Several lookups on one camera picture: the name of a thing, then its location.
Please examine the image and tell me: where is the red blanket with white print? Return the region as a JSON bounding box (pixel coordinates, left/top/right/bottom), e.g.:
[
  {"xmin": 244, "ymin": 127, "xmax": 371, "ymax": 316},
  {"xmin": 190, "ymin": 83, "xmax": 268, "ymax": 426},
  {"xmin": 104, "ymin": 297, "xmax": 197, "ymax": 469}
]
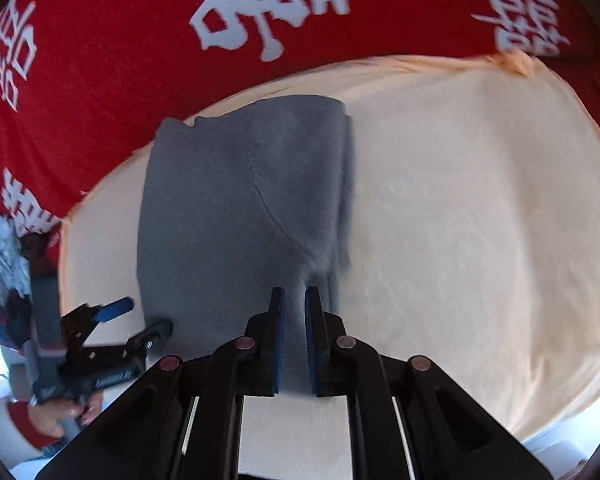
[{"xmin": 0, "ymin": 0, "xmax": 600, "ymax": 261}]

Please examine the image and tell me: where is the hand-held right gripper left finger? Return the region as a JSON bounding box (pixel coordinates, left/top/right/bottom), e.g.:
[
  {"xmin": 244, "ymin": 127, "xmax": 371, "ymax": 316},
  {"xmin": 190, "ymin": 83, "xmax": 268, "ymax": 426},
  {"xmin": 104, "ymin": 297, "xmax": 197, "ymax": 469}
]
[{"xmin": 35, "ymin": 287, "xmax": 286, "ymax": 480}]

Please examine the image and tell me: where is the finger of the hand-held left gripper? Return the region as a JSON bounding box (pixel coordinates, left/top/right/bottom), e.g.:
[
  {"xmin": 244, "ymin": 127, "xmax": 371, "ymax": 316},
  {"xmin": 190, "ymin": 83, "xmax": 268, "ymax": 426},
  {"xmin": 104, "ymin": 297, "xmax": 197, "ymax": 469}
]
[
  {"xmin": 124, "ymin": 317, "xmax": 174, "ymax": 358},
  {"xmin": 82, "ymin": 296, "xmax": 135, "ymax": 324}
]

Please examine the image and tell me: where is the person's left hand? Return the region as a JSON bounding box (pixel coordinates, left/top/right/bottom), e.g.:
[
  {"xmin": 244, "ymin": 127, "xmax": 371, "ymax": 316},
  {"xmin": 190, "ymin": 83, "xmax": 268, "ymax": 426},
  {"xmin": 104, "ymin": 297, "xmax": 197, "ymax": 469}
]
[{"xmin": 29, "ymin": 391, "xmax": 104, "ymax": 438}]

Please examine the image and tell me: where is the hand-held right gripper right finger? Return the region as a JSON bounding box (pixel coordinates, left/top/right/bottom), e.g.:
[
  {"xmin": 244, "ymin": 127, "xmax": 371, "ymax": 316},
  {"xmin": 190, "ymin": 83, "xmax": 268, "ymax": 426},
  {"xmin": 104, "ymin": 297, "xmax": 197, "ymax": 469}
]
[{"xmin": 305, "ymin": 286, "xmax": 554, "ymax": 480}]

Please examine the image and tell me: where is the person's patterned clothing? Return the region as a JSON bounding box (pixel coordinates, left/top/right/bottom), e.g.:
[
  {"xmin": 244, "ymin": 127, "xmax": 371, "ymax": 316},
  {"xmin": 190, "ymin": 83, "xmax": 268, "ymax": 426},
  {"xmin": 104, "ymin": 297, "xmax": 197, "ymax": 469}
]
[{"xmin": 0, "ymin": 207, "xmax": 37, "ymax": 352}]

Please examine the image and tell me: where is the person's left forearm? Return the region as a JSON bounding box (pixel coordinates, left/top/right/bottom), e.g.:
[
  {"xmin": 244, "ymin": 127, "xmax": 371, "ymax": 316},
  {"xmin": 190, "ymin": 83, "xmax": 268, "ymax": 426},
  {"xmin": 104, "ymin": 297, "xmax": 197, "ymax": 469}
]
[{"xmin": 6, "ymin": 400, "xmax": 67, "ymax": 452}]

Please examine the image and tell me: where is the peach cloth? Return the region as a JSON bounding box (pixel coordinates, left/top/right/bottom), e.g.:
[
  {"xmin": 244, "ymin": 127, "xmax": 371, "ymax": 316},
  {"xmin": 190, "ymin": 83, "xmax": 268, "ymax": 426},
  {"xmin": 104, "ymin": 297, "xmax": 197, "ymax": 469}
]
[{"xmin": 59, "ymin": 50, "xmax": 600, "ymax": 480}]

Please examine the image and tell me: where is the grey knit garment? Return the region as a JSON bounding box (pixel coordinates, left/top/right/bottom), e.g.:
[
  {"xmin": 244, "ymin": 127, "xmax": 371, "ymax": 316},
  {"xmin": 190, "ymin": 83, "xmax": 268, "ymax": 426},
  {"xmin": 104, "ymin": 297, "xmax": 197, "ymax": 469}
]
[{"xmin": 136, "ymin": 94, "xmax": 357, "ymax": 397}]

